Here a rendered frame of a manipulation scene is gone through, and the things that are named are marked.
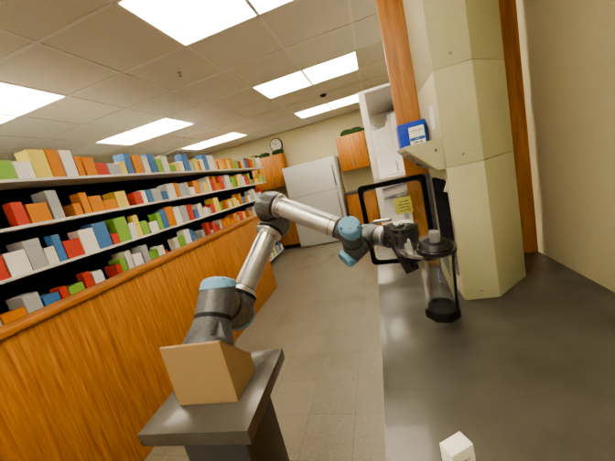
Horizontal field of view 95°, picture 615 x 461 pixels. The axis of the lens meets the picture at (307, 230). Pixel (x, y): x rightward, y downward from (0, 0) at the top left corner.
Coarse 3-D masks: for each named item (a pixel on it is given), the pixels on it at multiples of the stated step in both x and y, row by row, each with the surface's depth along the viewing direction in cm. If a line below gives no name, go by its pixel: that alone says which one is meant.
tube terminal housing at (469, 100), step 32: (480, 64) 86; (448, 96) 87; (480, 96) 87; (448, 128) 89; (480, 128) 87; (448, 160) 91; (480, 160) 89; (512, 160) 98; (448, 192) 94; (480, 192) 91; (512, 192) 99; (480, 224) 93; (512, 224) 100; (480, 256) 95; (512, 256) 101; (480, 288) 98
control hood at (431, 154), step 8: (416, 144) 92; (424, 144) 91; (432, 144) 91; (440, 144) 90; (400, 152) 111; (408, 152) 94; (416, 152) 92; (424, 152) 92; (432, 152) 91; (440, 152) 91; (424, 160) 93; (432, 160) 92; (440, 160) 91; (432, 168) 98; (440, 168) 92
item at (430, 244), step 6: (432, 234) 79; (438, 234) 78; (426, 240) 82; (432, 240) 79; (438, 240) 79; (444, 240) 80; (420, 246) 81; (426, 246) 78; (432, 246) 77; (438, 246) 77; (444, 246) 77; (450, 246) 77
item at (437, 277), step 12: (432, 252) 77; (444, 252) 75; (432, 264) 78; (444, 264) 77; (432, 276) 80; (444, 276) 78; (432, 288) 81; (444, 288) 79; (432, 300) 82; (444, 300) 80; (444, 312) 82
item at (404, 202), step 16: (368, 192) 133; (384, 192) 130; (400, 192) 128; (416, 192) 125; (368, 208) 135; (384, 208) 132; (400, 208) 129; (416, 208) 127; (384, 224) 134; (384, 256) 138
